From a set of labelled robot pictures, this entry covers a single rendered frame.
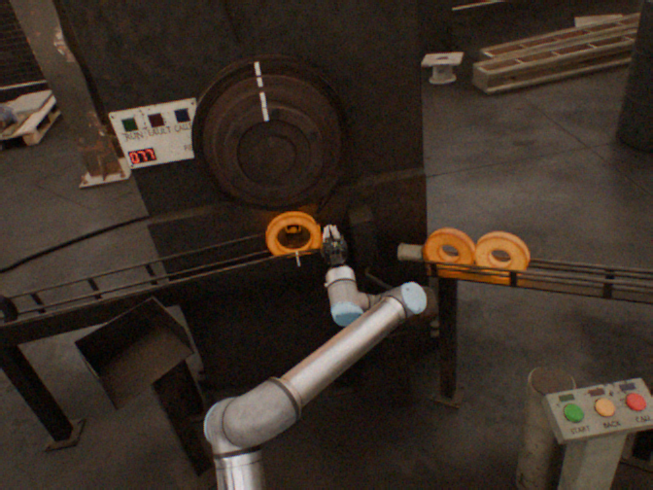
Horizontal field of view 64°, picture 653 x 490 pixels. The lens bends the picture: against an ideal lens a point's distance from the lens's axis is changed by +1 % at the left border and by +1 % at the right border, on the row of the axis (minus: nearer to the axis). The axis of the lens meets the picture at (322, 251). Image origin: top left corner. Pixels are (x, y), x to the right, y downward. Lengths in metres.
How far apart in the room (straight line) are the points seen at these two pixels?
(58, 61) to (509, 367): 3.56
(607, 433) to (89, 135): 3.94
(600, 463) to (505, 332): 0.98
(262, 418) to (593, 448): 0.82
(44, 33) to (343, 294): 3.26
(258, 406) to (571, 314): 1.71
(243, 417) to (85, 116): 3.49
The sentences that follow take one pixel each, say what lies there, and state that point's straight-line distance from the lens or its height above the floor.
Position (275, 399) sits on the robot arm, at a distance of 1.20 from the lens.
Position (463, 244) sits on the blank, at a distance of 1.65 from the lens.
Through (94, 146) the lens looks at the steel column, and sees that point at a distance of 4.50.
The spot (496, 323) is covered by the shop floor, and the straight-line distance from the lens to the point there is 2.48.
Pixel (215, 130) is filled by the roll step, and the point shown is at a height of 1.19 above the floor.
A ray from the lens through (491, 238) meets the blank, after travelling 1.61.
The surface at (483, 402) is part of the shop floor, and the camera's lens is 2.18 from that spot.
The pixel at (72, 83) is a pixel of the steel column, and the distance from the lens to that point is 4.36.
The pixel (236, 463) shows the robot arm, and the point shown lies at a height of 0.66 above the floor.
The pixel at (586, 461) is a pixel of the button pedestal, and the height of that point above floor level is 0.44.
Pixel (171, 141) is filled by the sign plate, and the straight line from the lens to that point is 1.72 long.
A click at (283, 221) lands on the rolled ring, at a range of 1.71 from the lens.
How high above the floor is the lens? 1.72
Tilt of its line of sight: 35 degrees down
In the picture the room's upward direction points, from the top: 10 degrees counter-clockwise
